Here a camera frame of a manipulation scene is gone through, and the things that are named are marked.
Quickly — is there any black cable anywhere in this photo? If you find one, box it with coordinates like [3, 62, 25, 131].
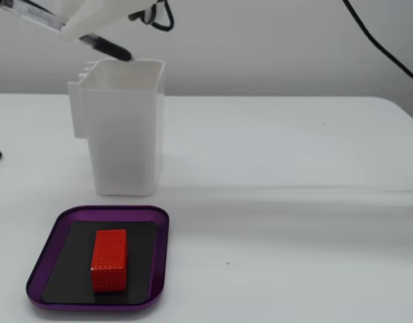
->
[342, 0, 413, 85]

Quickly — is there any purple metal tray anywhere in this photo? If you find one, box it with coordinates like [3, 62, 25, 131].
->
[26, 205, 170, 311]

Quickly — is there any red studded block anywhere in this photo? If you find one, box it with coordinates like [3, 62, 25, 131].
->
[91, 229, 128, 294]

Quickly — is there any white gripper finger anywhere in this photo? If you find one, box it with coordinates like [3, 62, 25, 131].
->
[61, 0, 157, 40]

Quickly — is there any black and clear pen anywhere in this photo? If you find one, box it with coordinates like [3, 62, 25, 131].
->
[0, 0, 135, 63]

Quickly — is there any white plastic pen holder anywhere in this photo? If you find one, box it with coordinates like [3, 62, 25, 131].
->
[67, 58, 166, 197]

